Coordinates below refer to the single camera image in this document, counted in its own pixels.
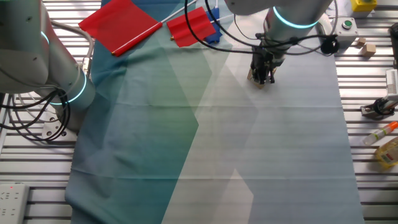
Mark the tiny wooden cube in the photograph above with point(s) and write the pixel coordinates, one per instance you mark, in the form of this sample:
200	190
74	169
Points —
361	42

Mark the metal clamp mount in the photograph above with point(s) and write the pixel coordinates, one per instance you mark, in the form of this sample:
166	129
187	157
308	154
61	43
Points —
377	109

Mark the large red flag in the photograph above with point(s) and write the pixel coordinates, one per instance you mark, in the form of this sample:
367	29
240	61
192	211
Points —
119	23

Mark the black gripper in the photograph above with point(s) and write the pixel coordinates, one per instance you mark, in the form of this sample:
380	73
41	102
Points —
269	56

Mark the yellow emergency stop box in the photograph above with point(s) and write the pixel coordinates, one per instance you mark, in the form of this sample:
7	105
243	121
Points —
363	4

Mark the small wooden cube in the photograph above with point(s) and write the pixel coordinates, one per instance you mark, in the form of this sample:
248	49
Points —
368	50

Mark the teal and grey cloth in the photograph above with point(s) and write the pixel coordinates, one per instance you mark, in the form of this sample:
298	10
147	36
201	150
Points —
202	140

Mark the clear tube orange cap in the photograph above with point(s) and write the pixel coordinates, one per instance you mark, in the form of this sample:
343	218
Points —
380	133

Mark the white ribbed device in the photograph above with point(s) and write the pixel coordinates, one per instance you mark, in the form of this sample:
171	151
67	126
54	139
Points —
392	81

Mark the grey green-button box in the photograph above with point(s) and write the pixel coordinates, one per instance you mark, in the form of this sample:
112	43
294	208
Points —
348	29

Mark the wooden block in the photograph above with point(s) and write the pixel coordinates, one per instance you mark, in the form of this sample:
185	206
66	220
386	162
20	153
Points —
251	76

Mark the black edge object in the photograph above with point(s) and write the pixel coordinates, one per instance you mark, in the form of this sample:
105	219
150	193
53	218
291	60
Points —
395	40

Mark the yellow liquid bottle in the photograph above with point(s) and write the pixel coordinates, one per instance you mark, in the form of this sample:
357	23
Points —
388	153

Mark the small red flag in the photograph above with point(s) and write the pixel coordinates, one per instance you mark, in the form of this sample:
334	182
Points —
191	26

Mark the white power strip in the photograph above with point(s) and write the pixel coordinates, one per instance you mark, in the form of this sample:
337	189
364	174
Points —
12	203

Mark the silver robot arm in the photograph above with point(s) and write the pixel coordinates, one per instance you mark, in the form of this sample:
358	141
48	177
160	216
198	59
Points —
31	53

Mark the blue flag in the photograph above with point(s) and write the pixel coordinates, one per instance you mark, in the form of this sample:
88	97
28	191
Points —
214	36

